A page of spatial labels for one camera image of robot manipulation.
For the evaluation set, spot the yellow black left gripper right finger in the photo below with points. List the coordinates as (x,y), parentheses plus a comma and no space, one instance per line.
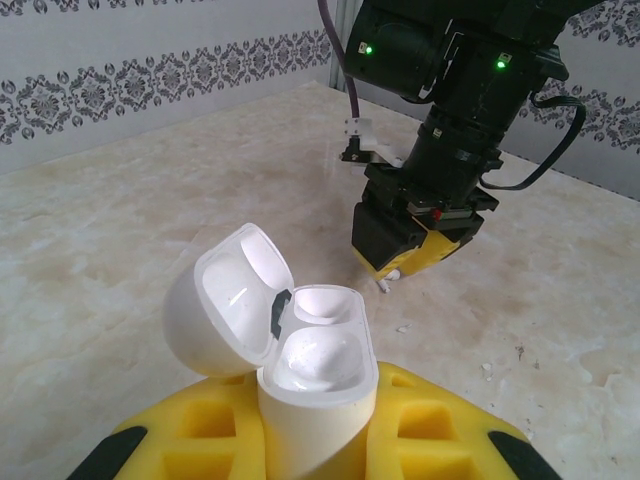
(450,440)

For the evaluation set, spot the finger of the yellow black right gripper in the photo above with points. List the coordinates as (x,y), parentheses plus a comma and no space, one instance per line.
(457,242)
(385,240)

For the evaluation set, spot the white earbud charging case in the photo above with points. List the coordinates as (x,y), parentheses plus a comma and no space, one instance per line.
(310,425)

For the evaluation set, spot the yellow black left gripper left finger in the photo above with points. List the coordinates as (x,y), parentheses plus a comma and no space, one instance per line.
(200,440)

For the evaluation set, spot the aluminium frame post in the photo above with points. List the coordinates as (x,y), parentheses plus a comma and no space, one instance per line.
(341,30)

